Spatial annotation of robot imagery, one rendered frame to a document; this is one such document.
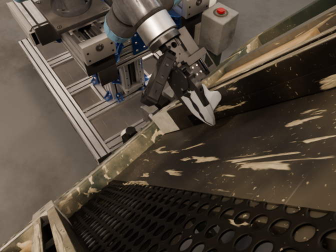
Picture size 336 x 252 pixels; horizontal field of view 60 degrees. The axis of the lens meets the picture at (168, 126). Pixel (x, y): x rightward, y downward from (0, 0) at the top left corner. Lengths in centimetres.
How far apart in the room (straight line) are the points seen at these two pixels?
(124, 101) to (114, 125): 19
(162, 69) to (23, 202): 158
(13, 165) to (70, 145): 38
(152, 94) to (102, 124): 132
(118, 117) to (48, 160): 55
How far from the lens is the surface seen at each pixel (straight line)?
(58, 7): 123
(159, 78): 58
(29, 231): 93
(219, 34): 138
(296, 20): 123
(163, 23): 61
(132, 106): 193
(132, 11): 62
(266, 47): 102
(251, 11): 314
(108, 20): 72
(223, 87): 62
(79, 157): 203
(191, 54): 63
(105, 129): 185
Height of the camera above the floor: 172
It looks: 56 degrees down
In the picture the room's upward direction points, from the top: straight up
